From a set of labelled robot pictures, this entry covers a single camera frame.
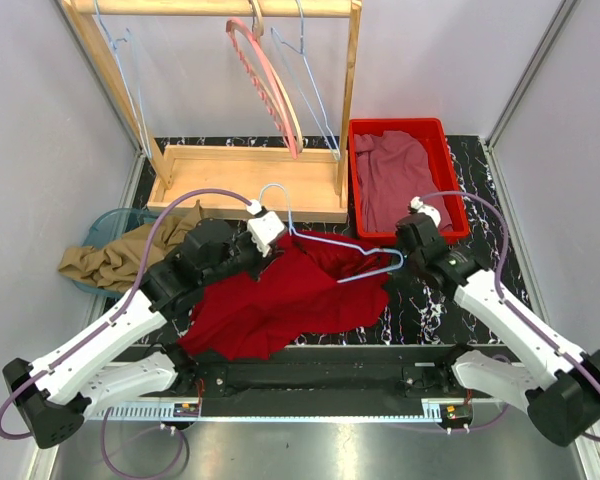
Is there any mauve cloth in bin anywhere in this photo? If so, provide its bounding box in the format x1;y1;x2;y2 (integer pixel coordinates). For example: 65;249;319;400
353;130;438;246

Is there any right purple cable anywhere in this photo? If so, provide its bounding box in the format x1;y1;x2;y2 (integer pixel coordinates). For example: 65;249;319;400
414;190;600;444

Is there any pink wooden hanger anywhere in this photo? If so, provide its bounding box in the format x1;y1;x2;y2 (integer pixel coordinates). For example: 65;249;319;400
225;1;304;160

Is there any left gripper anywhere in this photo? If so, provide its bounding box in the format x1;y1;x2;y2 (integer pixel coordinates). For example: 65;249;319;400
202;219;284;287

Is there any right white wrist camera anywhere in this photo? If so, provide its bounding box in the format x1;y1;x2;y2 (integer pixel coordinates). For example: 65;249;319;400
409;196;441;227

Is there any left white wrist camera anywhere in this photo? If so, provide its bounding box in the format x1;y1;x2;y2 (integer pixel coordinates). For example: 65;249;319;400
246;199;286;258

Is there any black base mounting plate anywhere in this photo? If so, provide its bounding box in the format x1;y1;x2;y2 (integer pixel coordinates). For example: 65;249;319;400
177;346;468;422

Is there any red plastic bin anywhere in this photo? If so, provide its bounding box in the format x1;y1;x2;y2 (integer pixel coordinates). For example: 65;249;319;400
349;117;471;241

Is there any blue wire hanger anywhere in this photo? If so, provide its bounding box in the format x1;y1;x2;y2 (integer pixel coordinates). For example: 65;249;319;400
270;0;341;163
92;0;153;160
258;183;406;284

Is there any teal plastic basket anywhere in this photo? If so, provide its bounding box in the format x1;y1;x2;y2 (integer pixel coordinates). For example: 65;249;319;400
74;208;157;300

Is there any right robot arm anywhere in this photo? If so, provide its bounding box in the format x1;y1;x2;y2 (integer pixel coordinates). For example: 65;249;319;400
396;213;600;447

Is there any wooden clothes rack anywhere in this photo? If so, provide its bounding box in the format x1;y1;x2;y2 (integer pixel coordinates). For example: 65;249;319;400
61;1;362;223

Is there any purple cable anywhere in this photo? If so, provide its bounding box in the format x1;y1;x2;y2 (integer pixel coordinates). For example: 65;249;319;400
0;188;261;441
414;190;600;444

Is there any tan garment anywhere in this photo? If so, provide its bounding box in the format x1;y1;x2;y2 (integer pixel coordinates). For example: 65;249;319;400
58;201;203;294

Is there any red pleated skirt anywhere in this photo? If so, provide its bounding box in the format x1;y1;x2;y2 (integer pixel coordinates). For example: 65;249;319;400
177;231;390;360

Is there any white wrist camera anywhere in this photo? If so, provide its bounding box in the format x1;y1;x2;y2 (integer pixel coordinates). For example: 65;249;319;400
246;199;286;258
409;196;441;227

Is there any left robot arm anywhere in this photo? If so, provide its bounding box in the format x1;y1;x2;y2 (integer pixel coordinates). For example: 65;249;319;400
2;212;286;449

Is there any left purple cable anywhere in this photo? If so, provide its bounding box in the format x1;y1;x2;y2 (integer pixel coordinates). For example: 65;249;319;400
0;188;261;441

